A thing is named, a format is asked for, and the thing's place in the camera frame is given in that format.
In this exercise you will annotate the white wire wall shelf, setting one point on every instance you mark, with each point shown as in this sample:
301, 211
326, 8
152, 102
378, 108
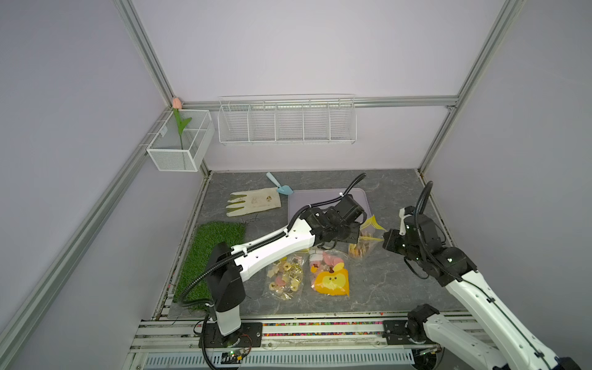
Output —
287, 119

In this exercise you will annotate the clear ziploc bag of cookies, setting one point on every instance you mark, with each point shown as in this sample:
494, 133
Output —
371, 234

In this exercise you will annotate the ziploc bag with yellow toy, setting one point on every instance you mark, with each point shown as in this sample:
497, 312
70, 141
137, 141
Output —
329, 272

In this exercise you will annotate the artificial pink tulip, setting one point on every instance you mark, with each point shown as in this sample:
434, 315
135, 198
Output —
182, 123

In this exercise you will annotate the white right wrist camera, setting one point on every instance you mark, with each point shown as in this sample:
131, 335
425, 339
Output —
405, 213

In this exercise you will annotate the white mesh wall box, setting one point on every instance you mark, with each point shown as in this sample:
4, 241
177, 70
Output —
165, 151

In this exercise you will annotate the green artificial grass mat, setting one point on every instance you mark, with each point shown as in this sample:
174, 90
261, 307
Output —
206, 237

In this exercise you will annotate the ziploc bag with small cookies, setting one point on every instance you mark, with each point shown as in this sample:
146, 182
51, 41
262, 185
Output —
284, 277

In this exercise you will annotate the light blue garden trowel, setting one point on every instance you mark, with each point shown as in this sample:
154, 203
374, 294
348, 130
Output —
281, 189

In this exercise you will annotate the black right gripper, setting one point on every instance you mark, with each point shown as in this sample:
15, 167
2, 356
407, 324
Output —
391, 237

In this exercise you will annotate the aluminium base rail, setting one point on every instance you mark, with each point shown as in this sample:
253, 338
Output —
355, 341

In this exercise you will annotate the cream gardening glove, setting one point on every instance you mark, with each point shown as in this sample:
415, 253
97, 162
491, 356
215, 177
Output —
252, 202

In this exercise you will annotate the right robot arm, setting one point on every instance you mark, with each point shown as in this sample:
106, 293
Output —
514, 345

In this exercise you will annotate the lilac plastic tray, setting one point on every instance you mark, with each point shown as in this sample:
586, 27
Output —
300, 208

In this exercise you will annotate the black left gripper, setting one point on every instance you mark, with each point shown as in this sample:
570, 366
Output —
354, 230

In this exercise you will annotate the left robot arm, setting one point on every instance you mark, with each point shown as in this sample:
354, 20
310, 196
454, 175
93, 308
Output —
221, 286

